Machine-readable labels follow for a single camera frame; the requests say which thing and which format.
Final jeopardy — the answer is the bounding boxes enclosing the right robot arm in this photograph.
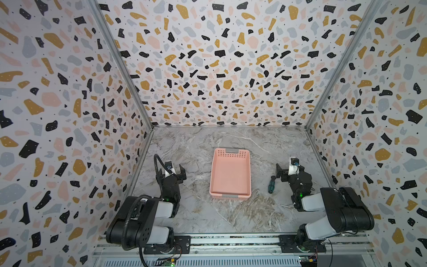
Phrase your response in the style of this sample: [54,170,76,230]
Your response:
[269,158,374,252]

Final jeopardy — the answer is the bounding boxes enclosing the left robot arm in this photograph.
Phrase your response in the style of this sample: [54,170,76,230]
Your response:
[106,161,186,254]

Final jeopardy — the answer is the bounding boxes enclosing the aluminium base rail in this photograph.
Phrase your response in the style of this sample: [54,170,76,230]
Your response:
[93,233,381,267]

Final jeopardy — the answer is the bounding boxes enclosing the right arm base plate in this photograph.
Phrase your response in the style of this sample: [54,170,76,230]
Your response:
[279,235,326,253]

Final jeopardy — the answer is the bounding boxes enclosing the pink plastic bin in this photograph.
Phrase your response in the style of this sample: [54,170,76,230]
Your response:
[210,148,252,200]

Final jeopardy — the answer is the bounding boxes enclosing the left black cable conduit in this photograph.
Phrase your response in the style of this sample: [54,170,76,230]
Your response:
[121,154,174,267]

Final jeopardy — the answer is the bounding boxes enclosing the green black screwdriver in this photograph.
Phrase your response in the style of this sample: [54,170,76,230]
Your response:
[268,175,277,194]

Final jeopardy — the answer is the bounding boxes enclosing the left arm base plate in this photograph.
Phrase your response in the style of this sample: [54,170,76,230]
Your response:
[143,235,191,255]

